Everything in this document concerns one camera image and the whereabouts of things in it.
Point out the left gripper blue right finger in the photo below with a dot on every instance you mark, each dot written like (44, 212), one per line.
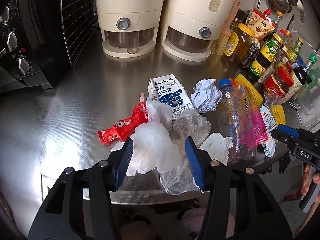
(193, 156)

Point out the clear plastic bottle blue cap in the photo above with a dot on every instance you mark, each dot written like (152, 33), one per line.
(235, 122)

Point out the black toaster oven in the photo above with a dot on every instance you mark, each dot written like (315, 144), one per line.
(42, 39)

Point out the white blue milk carton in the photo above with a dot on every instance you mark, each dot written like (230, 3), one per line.
(168, 90)

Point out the yellow foam fruit net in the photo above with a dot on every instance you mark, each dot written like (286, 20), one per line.
(254, 93)

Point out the white tissue piece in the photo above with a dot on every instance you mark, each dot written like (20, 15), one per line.
(218, 147)

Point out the red spout sauce pouch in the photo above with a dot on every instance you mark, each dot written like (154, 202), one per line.
(260, 23)

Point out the red snack wrapper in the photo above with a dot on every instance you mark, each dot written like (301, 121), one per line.
(124, 128)

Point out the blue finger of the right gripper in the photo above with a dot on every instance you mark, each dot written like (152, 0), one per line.
(287, 129)
(280, 135)

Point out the green soda bottle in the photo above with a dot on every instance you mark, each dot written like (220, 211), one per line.
(311, 81)

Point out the crumpled white paper ball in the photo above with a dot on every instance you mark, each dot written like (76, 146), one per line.
(206, 96)

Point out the wooden pastry brush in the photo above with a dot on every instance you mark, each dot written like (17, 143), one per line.
(219, 45)

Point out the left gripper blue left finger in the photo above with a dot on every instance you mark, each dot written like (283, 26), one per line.
(123, 158)

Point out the left cream grain dispenser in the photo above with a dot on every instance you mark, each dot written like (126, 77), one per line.
(129, 27)

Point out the white plastic bag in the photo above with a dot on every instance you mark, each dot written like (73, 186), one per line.
(152, 145)

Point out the cream grain dispenser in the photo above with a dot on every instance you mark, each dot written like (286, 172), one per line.
(129, 27)
(189, 27)

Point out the soy sauce bottle green label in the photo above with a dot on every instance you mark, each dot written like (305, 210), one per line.
(265, 56)

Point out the dark vinegar bottle white label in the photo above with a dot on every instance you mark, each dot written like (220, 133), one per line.
(299, 76)

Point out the chili sauce jar red lid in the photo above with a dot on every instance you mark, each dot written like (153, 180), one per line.
(279, 82)

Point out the honey jar yellow lid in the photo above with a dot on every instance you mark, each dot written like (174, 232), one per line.
(238, 44)

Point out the metal skimmer ladle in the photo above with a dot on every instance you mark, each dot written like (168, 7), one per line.
(279, 6)

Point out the small clear plastic wrapper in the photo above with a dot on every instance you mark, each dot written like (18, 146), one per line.
(269, 145)

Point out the orange pink snack bag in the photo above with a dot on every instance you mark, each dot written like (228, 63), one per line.
(258, 126)

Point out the right cream grain dispenser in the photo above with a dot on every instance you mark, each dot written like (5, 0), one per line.
(189, 27)

